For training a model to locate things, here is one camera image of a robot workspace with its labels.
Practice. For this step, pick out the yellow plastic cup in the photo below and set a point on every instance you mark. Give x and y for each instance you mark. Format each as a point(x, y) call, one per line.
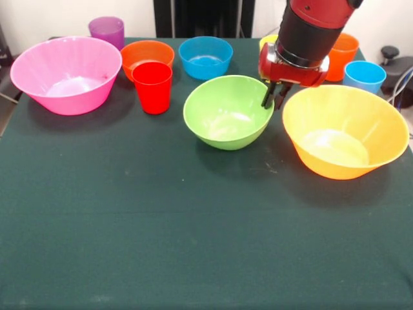
point(267, 42)

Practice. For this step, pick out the pink plastic bowl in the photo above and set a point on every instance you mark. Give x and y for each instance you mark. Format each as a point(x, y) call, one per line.
point(64, 64)

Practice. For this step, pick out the red plastic cup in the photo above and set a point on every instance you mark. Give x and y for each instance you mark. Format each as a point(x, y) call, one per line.
point(151, 93)

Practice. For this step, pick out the purple plastic cup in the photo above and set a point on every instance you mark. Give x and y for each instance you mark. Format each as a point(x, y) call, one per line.
point(106, 30)

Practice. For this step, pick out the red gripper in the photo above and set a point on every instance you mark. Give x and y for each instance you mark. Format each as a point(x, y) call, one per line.
point(290, 73)

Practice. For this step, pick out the blue plastic bowl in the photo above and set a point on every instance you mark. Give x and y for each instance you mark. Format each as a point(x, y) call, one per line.
point(200, 48)

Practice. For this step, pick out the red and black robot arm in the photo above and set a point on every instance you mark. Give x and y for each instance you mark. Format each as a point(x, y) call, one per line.
point(309, 32)

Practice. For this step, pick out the green plastic bowl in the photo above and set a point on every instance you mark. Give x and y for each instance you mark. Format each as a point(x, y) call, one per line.
point(222, 129)

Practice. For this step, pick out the orange plastic cup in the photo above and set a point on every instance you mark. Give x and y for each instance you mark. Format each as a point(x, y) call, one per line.
point(343, 61)

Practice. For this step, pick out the yellow plastic bowl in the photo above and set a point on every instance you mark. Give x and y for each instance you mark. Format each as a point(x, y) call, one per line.
point(342, 113)

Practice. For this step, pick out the orange plastic bowl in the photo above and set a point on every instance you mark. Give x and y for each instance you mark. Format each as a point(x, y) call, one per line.
point(145, 51)

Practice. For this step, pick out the dark green tablecloth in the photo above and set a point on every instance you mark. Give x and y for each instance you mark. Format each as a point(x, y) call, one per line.
point(193, 226)

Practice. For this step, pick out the blue plastic cup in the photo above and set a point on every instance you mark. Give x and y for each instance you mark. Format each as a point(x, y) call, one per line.
point(364, 79)

